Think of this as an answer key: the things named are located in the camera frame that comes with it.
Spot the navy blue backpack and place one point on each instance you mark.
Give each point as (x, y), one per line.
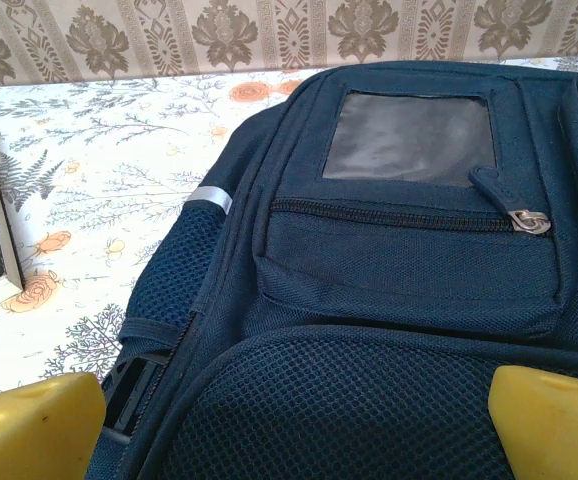
(394, 280)

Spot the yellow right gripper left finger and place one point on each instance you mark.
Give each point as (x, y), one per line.
(29, 430)

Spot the floral tablecloth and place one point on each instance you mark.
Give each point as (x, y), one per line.
(119, 150)

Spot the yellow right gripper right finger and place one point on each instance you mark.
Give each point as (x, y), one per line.
(554, 430)

